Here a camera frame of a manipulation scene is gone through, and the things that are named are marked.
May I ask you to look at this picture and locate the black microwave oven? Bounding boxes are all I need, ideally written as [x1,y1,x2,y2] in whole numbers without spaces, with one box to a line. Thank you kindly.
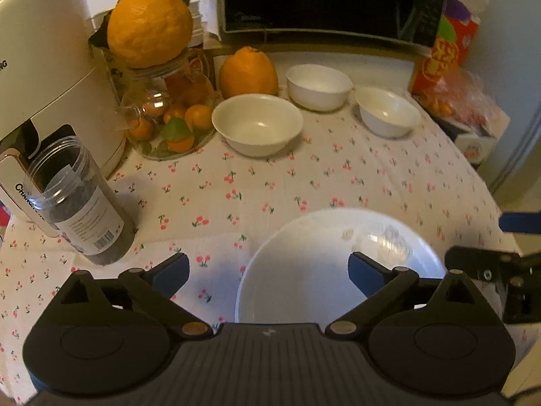
[215,0,451,49]

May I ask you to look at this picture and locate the red carton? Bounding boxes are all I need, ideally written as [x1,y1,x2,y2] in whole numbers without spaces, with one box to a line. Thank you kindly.
[409,0,483,98]

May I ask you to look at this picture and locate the clear plastic jar dark contents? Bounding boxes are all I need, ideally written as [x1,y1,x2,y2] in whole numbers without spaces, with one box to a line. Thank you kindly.
[23,135,137,266]

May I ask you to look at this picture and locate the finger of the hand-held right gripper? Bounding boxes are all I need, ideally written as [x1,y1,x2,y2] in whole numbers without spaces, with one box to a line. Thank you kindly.
[445,245,525,282]
[499,210,541,236]

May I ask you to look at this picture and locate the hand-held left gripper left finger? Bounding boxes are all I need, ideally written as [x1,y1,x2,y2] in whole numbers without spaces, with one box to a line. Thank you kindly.
[42,253,212,340]

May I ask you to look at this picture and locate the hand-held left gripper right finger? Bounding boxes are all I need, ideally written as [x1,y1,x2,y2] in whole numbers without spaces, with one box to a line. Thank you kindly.
[325,251,493,338]

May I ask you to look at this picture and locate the grey refrigerator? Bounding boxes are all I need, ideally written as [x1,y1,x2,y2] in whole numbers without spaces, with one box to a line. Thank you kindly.
[477,93,541,212]

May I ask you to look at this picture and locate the black and white cardboard box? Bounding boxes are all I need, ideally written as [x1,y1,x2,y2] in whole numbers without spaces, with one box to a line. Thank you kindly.
[440,110,503,167]

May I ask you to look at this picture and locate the cream white bowl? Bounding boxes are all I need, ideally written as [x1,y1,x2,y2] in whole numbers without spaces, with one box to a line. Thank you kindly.
[211,94,304,157]

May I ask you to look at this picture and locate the plastic bag of oranges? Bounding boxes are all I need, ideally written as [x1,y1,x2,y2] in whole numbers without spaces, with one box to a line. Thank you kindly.
[416,68,512,136]

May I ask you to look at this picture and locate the glass jar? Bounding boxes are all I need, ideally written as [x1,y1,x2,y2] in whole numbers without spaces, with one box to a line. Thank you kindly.
[116,46,225,161]

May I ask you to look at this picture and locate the large patterned plate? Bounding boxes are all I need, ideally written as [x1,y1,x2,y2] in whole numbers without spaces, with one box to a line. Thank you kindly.
[234,207,449,324]

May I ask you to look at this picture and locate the pile of small mandarins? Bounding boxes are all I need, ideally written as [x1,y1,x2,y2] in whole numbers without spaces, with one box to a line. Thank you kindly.
[127,74,214,155]

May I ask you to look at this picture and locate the white stacked cups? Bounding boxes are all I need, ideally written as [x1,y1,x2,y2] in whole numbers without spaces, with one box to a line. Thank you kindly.
[188,0,206,47]

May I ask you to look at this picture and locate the large orange with leaves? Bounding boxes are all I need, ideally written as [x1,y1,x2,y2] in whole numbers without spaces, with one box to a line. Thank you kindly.
[89,0,201,69]

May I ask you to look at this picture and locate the cherry print tablecloth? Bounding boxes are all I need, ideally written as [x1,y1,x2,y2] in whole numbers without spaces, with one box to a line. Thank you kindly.
[0,46,522,406]

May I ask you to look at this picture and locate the cream air fryer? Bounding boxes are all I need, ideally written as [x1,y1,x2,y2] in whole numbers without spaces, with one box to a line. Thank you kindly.
[0,0,127,238]

